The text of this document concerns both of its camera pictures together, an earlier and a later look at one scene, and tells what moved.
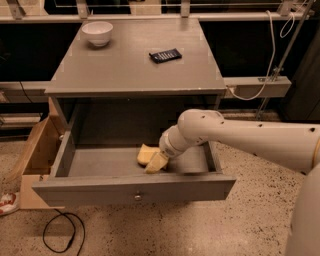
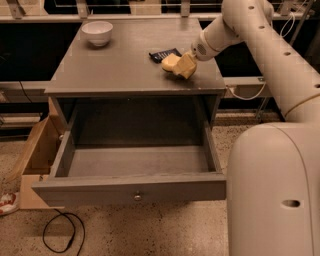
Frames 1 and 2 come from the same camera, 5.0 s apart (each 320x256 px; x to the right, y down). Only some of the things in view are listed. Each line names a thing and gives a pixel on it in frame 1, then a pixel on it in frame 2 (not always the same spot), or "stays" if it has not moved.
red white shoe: (9, 203) stays
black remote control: (165, 55) stays
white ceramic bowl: (98, 32) stays
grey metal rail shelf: (240, 87) stays
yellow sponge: (146, 154) -> (169, 62)
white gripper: (165, 144) -> (201, 50)
